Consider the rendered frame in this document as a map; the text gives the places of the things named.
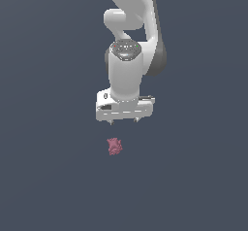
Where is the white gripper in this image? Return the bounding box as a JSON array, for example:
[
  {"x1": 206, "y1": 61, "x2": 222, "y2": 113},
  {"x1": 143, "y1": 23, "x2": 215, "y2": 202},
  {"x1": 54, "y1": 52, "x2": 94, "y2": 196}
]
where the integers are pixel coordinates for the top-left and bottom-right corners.
[{"x1": 95, "y1": 89, "x2": 156, "y2": 126}]

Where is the small pink lumpy object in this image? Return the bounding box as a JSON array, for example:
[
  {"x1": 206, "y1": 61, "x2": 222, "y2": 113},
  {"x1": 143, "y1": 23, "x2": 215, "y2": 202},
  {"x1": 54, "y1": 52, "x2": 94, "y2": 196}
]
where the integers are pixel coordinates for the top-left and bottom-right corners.
[{"x1": 107, "y1": 137, "x2": 123, "y2": 156}]

